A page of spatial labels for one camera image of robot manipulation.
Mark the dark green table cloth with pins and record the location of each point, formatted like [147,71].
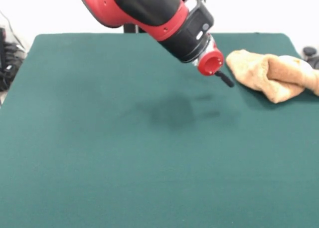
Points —
[74,138]

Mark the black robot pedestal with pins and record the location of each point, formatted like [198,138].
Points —
[130,28]

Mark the orange terry towel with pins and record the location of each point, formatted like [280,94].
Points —
[269,73]

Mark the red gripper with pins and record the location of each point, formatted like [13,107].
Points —
[210,63]

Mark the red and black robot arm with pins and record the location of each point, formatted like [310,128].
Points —
[154,13]

